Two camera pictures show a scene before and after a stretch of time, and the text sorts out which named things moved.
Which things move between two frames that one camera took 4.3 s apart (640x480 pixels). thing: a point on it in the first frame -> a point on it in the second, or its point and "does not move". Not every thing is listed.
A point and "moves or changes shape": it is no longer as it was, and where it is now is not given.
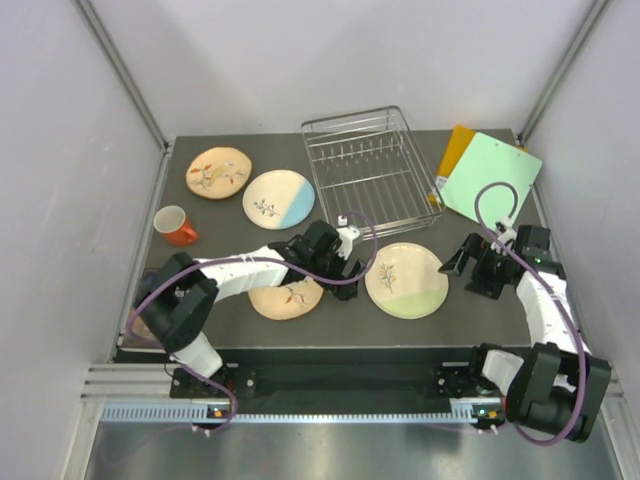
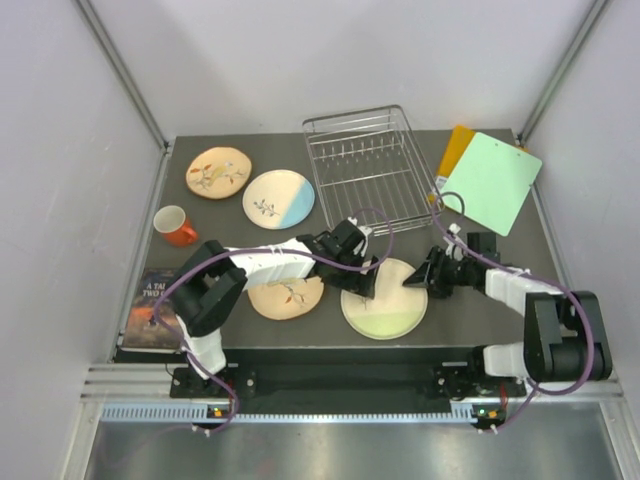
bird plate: [289, 301] does not move
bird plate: [218, 173] does not move
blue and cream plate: [278, 199] does not move
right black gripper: [479, 249] -> [426, 277]
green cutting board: [485, 161] does not move
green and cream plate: [404, 281] moves or changes shape
